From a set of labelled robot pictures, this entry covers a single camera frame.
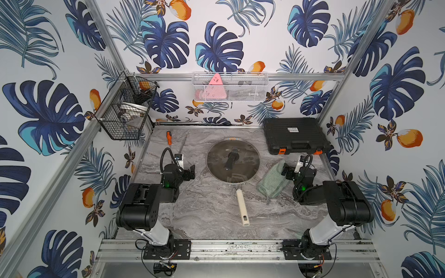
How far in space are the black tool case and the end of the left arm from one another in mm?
500

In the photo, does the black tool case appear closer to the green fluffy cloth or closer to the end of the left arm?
the green fluffy cloth

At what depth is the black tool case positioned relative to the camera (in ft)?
3.46

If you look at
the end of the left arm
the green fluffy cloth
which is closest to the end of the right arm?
the green fluffy cloth

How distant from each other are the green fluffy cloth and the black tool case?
0.12 metres

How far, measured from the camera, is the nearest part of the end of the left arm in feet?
2.51

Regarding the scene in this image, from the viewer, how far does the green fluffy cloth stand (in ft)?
3.01

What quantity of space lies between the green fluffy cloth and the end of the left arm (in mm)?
372

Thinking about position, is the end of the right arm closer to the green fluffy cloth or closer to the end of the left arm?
the green fluffy cloth
